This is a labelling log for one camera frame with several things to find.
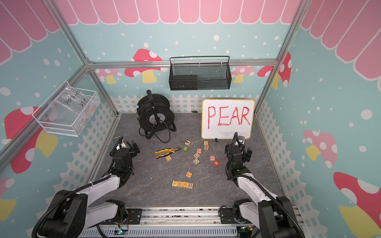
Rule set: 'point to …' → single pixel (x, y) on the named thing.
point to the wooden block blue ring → (196, 155)
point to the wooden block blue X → (206, 147)
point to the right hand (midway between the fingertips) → (239, 145)
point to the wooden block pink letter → (199, 150)
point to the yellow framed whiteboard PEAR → (222, 118)
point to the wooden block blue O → (196, 160)
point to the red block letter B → (216, 163)
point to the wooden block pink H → (212, 158)
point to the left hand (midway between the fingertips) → (126, 145)
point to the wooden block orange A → (185, 184)
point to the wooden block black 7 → (187, 142)
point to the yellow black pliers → (171, 150)
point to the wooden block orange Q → (189, 174)
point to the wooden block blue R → (191, 185)
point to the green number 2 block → (185, 148)
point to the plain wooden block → (168, 158)
